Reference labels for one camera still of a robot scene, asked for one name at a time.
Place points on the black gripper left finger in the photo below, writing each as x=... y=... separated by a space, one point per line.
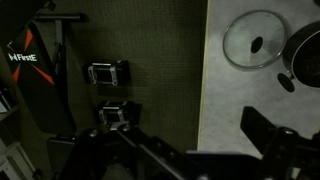
x=110 y=156

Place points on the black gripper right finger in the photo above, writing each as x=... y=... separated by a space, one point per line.
x=286 y=150

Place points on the black cooking pot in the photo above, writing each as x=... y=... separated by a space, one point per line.
x=308 y=56

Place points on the round glass pot lid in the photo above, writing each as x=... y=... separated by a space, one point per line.
x=240 y=43

